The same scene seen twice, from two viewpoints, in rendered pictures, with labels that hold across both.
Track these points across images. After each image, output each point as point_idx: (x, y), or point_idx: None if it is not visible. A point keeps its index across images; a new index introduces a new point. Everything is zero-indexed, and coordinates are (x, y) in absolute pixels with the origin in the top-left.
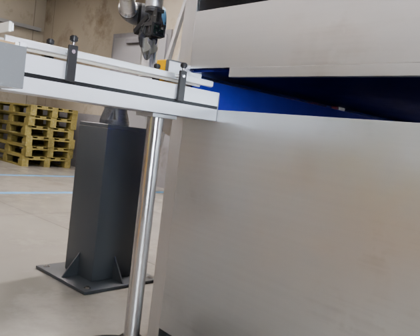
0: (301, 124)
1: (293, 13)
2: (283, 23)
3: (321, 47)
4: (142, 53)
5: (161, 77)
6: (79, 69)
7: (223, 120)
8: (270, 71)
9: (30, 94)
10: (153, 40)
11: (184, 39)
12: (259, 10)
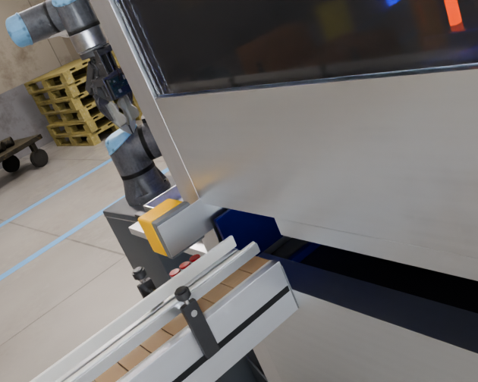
0: None
1: (366, 125)
2: (350, 146)
3: None
4: (120, 128)
5: (156, 302)
6: None
7: (312, 310)
8: (367, 246)
9: None
10: (124, 96)
11: (163, 149)
12: (275, 108)
